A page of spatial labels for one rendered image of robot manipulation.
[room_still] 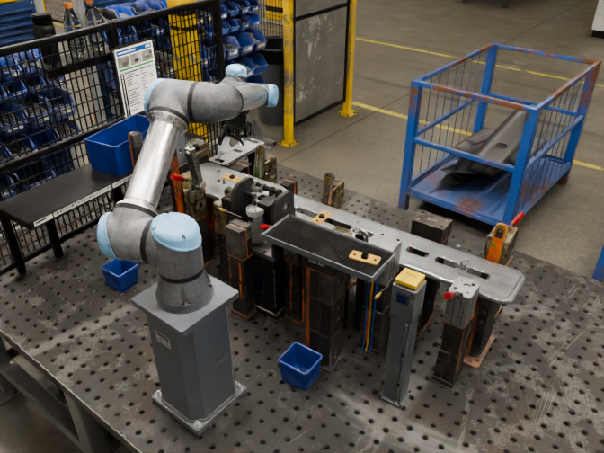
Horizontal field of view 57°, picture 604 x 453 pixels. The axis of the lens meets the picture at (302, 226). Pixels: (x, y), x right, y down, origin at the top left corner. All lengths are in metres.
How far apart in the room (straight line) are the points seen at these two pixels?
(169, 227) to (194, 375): 0.43
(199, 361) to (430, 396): 0.72
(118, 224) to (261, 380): 0.70
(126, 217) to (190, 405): 0.57
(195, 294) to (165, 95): 0.55
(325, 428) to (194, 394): 0.39
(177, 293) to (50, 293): 0.97
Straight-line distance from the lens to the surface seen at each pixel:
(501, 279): 1.84
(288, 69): 4.77
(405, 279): 1.50
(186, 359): 1.56
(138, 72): 2.60
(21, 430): 2.88
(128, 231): 1.45
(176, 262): 1.42
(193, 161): 2.09
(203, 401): 1.68
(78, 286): 2.35
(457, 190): 4.06
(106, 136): 2.49
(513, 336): 2.11
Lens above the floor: 2.07
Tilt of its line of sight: 33 degrees down
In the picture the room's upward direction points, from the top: straight up
